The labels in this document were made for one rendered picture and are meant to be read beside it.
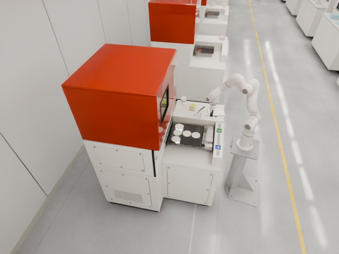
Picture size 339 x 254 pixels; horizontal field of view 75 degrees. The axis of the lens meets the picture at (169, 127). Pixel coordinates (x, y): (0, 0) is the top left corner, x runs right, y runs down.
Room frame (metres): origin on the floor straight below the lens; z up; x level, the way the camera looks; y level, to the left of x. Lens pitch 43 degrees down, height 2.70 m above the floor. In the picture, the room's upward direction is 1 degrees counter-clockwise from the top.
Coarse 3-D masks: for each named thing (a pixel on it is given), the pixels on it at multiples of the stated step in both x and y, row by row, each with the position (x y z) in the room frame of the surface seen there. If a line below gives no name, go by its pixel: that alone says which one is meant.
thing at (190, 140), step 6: (174, 126) 1.95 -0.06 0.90; (186, 126) 1.95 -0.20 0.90; (192, 126) 1.95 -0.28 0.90; (198, 126) 1.95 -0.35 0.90; (192, 132) 1.85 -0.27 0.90; (198, 132) 1.85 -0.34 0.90; (180, 138) 1.75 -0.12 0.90; (186, 138) 1.75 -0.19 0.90; (192, 138) 1.75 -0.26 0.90; (198, 138) 1.75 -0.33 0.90; (186, 144) 1.66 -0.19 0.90; (192, 144) 1.66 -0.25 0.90; (198, 144) 1.66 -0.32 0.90
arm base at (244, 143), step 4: (244, 136) 1.67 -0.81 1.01; (240, 140) 1.71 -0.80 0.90; (244, 140) 1.66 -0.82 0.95; (248, 140) 1.64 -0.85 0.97; (236, 144) 1.70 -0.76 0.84; (240, 144) 1.68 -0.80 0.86; (244, 144) 1.65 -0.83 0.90; (248, 144) 1.64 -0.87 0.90; (252, 144) 1.70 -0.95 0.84; (240, 148) 1.64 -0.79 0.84; (244, 148) 1.64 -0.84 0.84; (248, 148) 1.64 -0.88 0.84
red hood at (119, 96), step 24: (120, 48) 2.09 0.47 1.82; (144, 48) 2.08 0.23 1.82; (168, 48) 2.07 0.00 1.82; (96, 72) 1.63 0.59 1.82; (120, 72) 1.62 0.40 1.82; (144, 72) 1.62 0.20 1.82; (168, 72) 1.69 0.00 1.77; (72, 96) 1.43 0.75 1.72; (96, 96) 1.38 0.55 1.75; (120, 96) 1.34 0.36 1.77; (144, 96) 1.30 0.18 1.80; (168, 96) 1.66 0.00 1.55; (96, 120) 1.40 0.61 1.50; (120, 120) 1.35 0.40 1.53; (144, 120) 1.30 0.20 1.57; (168, 120) 1.66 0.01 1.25; (120, 144) 1.36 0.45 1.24; (144, 144) 1.31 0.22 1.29
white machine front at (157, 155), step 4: (168, 124) 1.88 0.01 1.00; (164, 136) 1.68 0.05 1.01; (160, 148) 1.50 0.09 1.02; (152, 152) 1.29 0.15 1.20; (156, 152) 1.36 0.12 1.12; (160, 152) 1.49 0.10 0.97; (152, 156) 1.29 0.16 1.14; (156, 156) 1.33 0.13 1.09; (160, 156) 1.48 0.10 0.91; (152, 160) 1.29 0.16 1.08; (156, 160) 1.34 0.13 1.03; (160, 160) 1.47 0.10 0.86; (156, 164) 1.33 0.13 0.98; (156, 168) 1.32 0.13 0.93; (156, 172) 1.31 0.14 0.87
